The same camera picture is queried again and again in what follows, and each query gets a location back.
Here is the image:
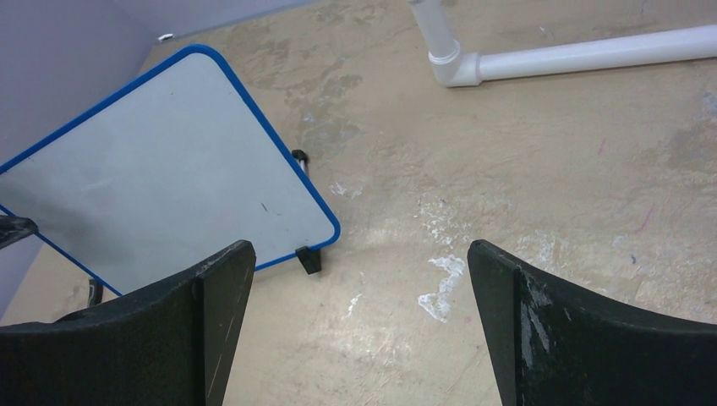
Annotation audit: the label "white PVC pipe frame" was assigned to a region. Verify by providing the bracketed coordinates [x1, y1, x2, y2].
[408, 1, 716, 88]

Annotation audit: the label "blue framed whiteboard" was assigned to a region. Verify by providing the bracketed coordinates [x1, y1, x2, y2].
[1, 44, 341, 295]

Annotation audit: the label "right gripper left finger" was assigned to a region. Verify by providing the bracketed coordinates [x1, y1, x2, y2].
[1, 240, 256, 405]

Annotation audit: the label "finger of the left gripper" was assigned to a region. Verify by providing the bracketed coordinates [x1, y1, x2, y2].
[0, 216, 38, 250]

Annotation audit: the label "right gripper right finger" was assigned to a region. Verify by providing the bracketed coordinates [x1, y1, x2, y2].
[468, 240, 716, 405]

